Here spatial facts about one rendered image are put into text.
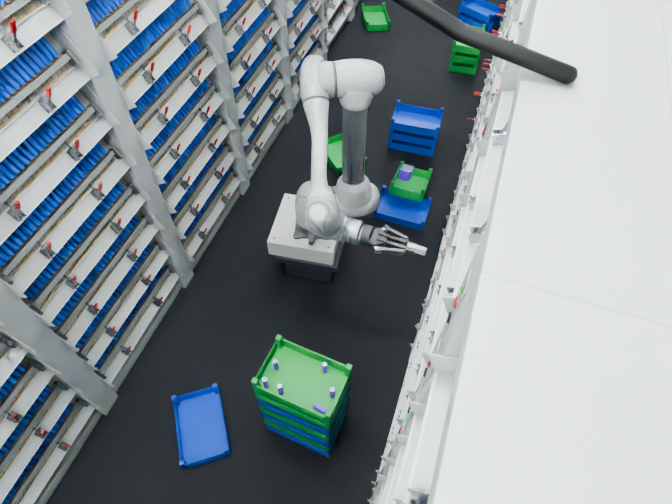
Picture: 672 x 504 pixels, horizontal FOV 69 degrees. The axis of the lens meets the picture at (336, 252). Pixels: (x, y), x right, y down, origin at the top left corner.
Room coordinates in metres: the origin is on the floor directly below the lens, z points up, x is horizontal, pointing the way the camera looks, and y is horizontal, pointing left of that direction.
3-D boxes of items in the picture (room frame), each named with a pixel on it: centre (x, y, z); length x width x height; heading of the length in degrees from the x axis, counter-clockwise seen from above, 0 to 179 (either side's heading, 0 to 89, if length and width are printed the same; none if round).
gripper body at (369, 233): (1.06, -0.13, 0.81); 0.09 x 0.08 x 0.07; 72
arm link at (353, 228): (1.09, -0.06, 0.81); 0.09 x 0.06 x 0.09; 162
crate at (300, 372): (0.64, 0.11, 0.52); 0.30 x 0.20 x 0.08; 68
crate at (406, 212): (1.88, -0.38, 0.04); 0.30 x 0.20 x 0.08; 72
